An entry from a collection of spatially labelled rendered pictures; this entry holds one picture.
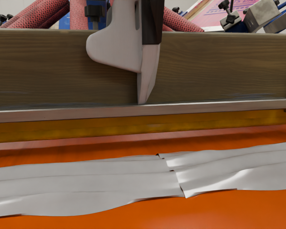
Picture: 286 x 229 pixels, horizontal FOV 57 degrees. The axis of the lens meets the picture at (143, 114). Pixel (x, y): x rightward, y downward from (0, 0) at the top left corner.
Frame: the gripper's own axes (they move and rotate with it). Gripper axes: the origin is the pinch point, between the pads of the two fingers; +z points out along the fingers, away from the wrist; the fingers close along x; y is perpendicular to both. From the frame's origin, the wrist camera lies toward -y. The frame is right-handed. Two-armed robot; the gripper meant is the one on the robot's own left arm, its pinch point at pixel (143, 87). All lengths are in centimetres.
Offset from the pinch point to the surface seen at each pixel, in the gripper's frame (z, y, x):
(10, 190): 4.8, 10.4, 9.5
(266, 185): 5.2, -5.6, 11.7
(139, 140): 5.2, 0.7, 0.7
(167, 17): -15, -22, -61
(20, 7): -69, 89, -412
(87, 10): -11.1, 4.4, -27.3
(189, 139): 5.3, -4.3, 1.5
